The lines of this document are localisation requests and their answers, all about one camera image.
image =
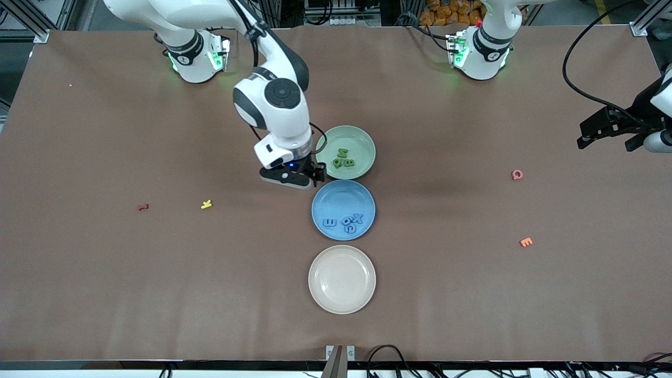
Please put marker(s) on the pale green round plate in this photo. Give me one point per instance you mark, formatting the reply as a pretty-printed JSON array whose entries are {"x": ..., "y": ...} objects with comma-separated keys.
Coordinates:
[{"x": 359, "y": 139}]

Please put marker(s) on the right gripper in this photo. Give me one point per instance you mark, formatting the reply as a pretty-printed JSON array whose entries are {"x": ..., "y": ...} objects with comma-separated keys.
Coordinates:
[{"x": 306, "y": 166}]

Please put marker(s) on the blue foam letter G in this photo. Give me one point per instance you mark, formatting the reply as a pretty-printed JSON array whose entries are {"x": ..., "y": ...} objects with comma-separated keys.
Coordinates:
[{"x": 352, "y": 229}]

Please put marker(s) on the pink red foam letter G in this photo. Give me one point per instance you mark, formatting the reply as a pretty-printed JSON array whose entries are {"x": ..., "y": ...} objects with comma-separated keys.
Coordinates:
[{"x": 517, "y": 175}]

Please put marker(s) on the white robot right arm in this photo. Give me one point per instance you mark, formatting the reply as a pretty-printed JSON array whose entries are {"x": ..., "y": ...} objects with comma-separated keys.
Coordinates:
[{"x": 278, "y": 115}]

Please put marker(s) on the beige round plate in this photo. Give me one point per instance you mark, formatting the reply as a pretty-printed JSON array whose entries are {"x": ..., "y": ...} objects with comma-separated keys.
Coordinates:
[{"x": 342, "y": 279}]

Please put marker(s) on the dark green foam letter N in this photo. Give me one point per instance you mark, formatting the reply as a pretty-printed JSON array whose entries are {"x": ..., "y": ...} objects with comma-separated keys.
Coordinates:
[{"x": 342, "y": 153}]

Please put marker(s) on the aluminium frame profile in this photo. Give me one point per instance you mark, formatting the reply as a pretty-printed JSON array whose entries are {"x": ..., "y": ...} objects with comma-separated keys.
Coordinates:
[
  {"x": 648, "y": 21},
  {"x": 31, "y": 18}
]

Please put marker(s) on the silver edge bracket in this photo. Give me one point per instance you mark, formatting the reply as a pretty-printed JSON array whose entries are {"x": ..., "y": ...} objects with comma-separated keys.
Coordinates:
[{"x": 329, "y": 352}]

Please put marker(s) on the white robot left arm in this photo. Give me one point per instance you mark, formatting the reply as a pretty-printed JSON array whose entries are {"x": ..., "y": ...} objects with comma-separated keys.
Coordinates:
[{"x": 488, "y": 50}]

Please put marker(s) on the orange foam letter E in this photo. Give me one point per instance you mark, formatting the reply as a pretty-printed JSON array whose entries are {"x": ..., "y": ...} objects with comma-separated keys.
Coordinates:
[{"x": 526, "y": 242}]

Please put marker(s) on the brown wedge post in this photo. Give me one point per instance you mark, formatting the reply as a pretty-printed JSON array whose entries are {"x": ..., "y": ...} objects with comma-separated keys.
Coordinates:
[{"x": 336, "y": 367}]

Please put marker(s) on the orange fruit mesh bag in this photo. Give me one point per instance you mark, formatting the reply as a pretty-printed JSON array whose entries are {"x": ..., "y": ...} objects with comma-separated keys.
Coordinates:
[{"x": 446, "y": 13}]

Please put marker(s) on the blue round plate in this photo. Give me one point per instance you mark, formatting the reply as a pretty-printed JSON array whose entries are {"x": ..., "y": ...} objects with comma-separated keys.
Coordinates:
[{"x": 338, "y": 199}]

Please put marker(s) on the white power strip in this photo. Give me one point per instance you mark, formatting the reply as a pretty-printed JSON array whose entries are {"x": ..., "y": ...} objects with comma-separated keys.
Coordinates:
[
  {"x": 226, "y": 10},
  {"x": 346, "y": 21}
]

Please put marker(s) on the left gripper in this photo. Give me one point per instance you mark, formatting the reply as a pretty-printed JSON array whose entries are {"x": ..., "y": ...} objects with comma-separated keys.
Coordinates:
[{"x": 636, "y": 114}]

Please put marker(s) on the brown table cover sheet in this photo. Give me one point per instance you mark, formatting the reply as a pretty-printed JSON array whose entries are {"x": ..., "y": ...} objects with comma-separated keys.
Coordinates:
[{"x": 105, "y": 294}]

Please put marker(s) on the blue foam letter E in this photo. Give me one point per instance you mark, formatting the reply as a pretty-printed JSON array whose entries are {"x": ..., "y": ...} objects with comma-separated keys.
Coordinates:
[{"x": 331, "y": 222}]

